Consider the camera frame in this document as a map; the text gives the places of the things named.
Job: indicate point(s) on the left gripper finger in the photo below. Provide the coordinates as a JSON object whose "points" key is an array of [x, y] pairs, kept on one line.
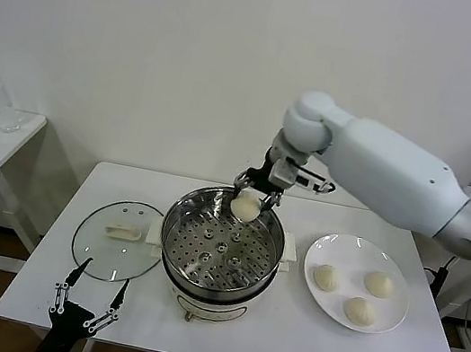
{"points": [[74, 275], [119, 296]]}

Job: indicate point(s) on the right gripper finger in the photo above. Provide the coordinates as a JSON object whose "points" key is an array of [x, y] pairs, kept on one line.
{"points": [[272, 200], [242, 181]]}

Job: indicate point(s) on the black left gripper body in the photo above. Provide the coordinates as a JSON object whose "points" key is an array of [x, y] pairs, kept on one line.
{"points": [[63, 323]]}

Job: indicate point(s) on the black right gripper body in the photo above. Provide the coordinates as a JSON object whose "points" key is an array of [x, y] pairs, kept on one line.
{"points": [[260, 178]]}

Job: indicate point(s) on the white steamed baozi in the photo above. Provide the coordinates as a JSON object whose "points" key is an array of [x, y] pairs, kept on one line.
{"points": [[379, 284], [244, 207], [359, 313], [327, 278]]}

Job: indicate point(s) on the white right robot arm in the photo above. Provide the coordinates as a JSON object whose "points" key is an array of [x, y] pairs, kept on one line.
{"points": [[399, 177]]}

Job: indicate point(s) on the perforated steel steamer basket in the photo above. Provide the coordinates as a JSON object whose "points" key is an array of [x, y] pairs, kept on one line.
{"points": [[187, 240]]}

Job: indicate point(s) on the steel steamer pot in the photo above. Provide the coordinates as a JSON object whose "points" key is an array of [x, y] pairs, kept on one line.
{"points": [[212, 306]]}

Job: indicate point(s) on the white table leg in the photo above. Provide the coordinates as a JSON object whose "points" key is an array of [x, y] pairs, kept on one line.
{"points": [[88, 348]]}

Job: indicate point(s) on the white round plate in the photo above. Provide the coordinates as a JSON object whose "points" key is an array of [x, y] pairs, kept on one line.
{"points": [[353, 260]]}

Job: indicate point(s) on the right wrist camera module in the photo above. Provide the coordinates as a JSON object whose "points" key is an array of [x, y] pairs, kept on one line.
{"points": [[284, 173]]}

